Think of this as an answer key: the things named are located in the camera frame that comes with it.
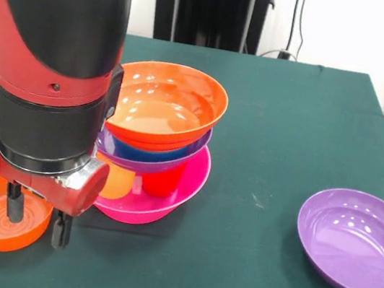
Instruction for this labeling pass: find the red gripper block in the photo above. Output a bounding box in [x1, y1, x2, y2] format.
[0, 128, 115, 257]

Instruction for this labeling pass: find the yellow cup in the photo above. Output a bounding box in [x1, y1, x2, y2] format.
[98, 161, 138, 203]

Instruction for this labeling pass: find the large pink bowl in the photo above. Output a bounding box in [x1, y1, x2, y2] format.
[90, 130, 215, 236]

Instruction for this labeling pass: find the blue bowl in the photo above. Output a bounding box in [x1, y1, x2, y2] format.
[109, 131, 193, 168]

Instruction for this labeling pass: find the red cup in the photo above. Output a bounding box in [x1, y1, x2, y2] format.
[139, 154, 190, 202]

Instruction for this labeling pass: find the large orange bowl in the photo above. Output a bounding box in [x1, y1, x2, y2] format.
[101, 53, 234, 158]

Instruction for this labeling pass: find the purple bowl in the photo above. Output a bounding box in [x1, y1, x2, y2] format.
[92, 110, 214, 183]
[287, 181, 384, 288]

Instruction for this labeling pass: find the dark green tablecloth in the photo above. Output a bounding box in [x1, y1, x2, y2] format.
[0, 13, 384, 288]

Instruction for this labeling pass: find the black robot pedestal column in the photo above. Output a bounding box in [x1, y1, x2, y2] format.
[142, 0, 276, 58]

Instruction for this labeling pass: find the black power cable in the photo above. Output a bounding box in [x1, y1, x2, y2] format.
[277, 0, 311, 63]

